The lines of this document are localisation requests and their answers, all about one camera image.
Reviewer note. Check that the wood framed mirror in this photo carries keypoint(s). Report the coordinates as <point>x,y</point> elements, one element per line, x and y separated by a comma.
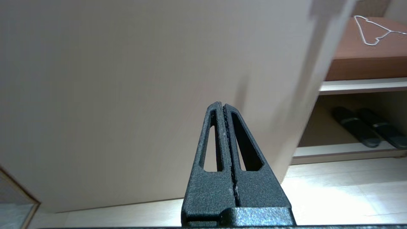
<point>16,203</point>

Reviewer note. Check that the black slipper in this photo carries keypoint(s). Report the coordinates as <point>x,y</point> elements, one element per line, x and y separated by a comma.
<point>356,127</point>
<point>386,127</point>

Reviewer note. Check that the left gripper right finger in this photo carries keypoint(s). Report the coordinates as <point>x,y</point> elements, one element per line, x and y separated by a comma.
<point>260,190</point>

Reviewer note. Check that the beige door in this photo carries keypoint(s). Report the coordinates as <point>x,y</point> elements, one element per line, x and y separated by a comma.
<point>127,95</point>

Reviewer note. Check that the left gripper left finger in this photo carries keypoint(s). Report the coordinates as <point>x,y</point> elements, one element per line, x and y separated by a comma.
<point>210,190</point>

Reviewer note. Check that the brown shelf bench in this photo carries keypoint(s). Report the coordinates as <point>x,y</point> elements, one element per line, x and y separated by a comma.
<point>365,63</point>

